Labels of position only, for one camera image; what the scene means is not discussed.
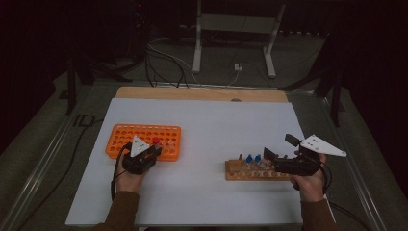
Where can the white board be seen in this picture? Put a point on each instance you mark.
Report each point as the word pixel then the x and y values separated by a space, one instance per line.
pixel 205 128

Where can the person's right hand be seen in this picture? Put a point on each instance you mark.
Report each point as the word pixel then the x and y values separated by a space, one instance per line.
pixel 309 187

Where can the person's left hand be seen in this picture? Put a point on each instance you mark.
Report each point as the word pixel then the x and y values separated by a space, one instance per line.
pixel 128 183

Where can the white plug adapter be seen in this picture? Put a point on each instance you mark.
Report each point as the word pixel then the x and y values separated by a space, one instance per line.
pixel 237 67

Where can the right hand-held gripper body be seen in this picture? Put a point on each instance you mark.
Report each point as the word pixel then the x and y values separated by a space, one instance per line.
pixel 295 166

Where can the blue capped test tube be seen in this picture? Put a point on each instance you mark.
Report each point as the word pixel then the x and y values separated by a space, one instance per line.
pixel 249 158
pixel 257 158

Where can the black tripod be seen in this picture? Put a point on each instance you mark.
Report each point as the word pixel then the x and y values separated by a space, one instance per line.
pixel 71 86
pixel 335 96

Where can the black equipment stack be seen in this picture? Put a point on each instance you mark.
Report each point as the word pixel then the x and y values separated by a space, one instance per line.
pixel 138 29

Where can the wooden tube rack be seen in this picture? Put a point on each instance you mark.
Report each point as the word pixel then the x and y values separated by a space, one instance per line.
pixel 235 171

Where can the grey metal stand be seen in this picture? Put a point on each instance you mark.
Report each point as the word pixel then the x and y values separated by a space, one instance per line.
pixel 235 24

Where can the orange plastic tube rack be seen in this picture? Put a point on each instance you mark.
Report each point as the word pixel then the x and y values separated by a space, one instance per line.
pixel 123 136

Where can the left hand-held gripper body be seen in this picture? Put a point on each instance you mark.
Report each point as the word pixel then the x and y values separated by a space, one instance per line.
pixel 139 162

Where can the metal floor frame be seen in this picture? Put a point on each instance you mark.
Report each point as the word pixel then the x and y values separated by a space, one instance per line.
pixel 39 170

